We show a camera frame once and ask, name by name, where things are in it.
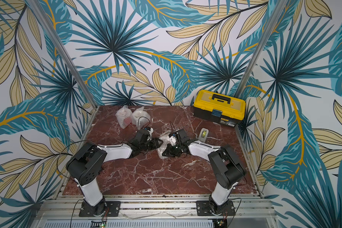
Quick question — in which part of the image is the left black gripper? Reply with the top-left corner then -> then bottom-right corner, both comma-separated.
141,138 -> 164,153

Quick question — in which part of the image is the left aluminium frame post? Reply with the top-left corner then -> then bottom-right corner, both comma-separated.
27,0 -> 98,109

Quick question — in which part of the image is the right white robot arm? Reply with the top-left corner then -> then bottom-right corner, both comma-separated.
162,129 -> 247,207

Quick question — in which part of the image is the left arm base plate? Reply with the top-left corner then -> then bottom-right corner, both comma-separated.
79,199 -> 121,217

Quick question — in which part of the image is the clear bubble wrap sheet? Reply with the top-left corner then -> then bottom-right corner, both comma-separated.
157,133 -> 178,159
131,107 -> 151,130
116,105 -> 133,129

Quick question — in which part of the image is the aluminium frame post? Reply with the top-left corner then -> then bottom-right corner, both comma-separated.
27,0 -> 98,109
235,0 -> 287,98

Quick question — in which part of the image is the right aluminium frame post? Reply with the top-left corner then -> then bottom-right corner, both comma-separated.
235,0 -> 287,98

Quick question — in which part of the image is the small green white box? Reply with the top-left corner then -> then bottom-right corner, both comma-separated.
198,128 -> 209,143

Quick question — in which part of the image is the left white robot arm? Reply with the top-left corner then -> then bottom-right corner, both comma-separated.
66,127 -> 163,207

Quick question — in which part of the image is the front aluminium rail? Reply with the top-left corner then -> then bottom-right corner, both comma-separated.
31,195 -> 279,228

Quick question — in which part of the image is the yellow black toolbox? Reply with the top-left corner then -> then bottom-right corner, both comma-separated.
193,90 -> 246,127

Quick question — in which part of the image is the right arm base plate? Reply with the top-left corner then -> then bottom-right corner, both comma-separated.
196,200 -> 236,216

